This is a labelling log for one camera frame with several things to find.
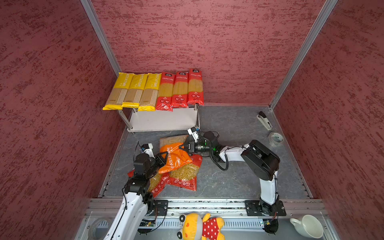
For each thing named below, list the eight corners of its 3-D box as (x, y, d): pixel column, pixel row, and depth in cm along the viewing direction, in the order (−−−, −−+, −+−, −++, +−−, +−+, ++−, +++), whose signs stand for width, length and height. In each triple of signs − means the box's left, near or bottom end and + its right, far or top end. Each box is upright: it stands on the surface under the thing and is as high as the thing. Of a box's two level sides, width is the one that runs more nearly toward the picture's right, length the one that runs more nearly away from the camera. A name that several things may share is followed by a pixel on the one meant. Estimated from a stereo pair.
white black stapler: (266, 130, 108) (269, 127, 105) (255, 115, 117) (257, 112, 114) (271, 129, 109) (274, 126, 106) (260, 114, 118) (261, 111, 115)
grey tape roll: (269, 146, 100) (271, 143, 97) (265, 135, 106) (267, 131, 103) (283, 146, 100) (286, 143, 97) (278, 135, 106) (281, 131, 103)
